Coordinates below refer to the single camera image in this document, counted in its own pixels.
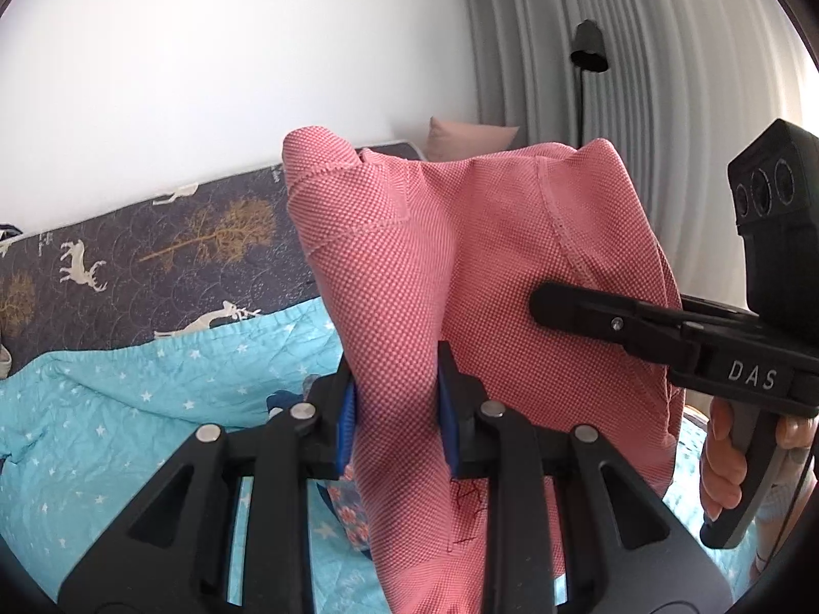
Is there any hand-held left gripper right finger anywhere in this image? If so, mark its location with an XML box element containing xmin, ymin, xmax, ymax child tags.
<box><xmin>437</xmin><ymin>340</ymin><xmax>734</xmax><ymax>614</ymax></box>

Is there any navy star print garment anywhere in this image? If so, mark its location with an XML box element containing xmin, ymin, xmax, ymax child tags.
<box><xmin>265</xmin><ymin>374</ymin><xmax>375</xmax><ymax>559</ymax></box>

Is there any black floor lamp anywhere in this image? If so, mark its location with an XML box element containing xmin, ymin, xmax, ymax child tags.
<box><xmin>569</xmin><ymin>20</ymin><xmax>609</xmax><ymax>149</ymax></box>

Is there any floral print garment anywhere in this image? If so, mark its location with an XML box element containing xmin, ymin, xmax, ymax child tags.
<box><xmin>326</xmin><ymin>460</ymin><xmax>376</xmax><ymax>549</ymax></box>

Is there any turquoise star blanket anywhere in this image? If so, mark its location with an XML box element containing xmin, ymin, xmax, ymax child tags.
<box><xmin>0</xmin><ymin>303</ymin><xmax>760</xmax><ymax>614</ymax></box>

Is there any person's right forearm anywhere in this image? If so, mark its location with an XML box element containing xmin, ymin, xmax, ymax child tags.
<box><xmin>755</xmin><ymin>454</ymin><xmax>815</xmax><ymax>580</ymax></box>

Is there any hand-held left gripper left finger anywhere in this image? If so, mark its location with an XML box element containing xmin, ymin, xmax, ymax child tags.
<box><xmin>57</xmin><ymin>355</ymin><xmax>359</xmax><ymax>614</ymax></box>

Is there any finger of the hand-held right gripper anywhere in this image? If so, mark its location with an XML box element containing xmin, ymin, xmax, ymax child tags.
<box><xmin>530</xmin><ymin>281</ymin><xmax>706</xmax><ymax>373</ymax></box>

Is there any dark deer print mattress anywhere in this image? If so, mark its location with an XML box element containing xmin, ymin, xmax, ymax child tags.
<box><xmin>0</xmin><ymin>141</ymin><xmax>431</xmax><ymax>386</ymax></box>

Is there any person's right hand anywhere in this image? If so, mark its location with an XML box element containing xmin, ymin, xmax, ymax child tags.
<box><xmin>699</xmin><ymin>397</ymin><xmax>818</xmax><ymax>522</ymax></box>

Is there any grey curtain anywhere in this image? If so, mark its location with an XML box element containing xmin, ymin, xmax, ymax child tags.
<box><xmin>457</xmin><ymin>0</ymin><xmax>819</xmax><ymax>349</ymax></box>

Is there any pink pillow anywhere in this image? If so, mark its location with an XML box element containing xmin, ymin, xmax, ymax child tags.
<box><xmin>423</xmin><ymin>116</ymin><xmax>521</xmax><ymax>165</ymax></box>

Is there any pink knit garment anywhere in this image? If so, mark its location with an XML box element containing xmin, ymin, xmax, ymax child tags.
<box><xmin>283</xmin><ymin>126</ymin><xmax>685</xmax><ymax>614</ymax></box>

